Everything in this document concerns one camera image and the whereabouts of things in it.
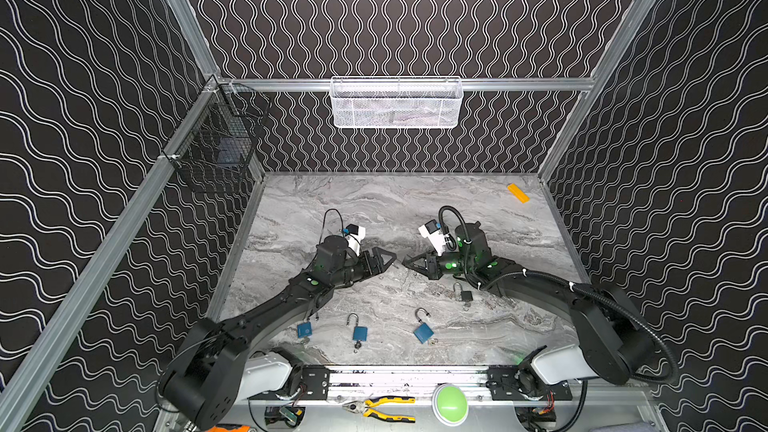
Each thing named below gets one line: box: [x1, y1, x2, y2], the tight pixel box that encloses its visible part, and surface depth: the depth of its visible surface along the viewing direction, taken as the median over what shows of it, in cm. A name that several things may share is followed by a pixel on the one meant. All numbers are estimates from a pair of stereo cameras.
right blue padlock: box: [413, 307, 434, 344], surface depth 84 cm
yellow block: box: [508, 183, 531, 203], surface depth 116 cm
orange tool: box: [206, 425, 251, 432], surface depth 69 cm
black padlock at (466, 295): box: [453, 282, 473, 302], surface depth 91 cm
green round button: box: [432, 383, 469, 426], surface depth 72 cm
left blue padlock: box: [296, 321, 313, 338], surface depth 84 cm
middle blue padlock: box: [346, 312, 368, 341], surface depth 85 cm
